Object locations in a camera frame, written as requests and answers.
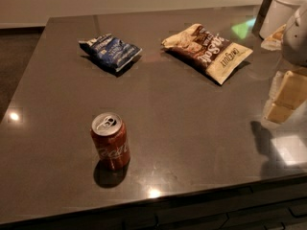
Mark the blue chip bag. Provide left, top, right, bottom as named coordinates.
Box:
left=79, top=34, right=142, bottom=72

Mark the red coke can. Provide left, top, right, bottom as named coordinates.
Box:
left=90, top=112, right=130, bottom=171

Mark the brown and cream snack bag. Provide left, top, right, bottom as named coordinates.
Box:
left=162, top=24, right=252, bottom=85

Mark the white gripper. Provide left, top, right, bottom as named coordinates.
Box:
left=261, top=4, right=307, bottom=124

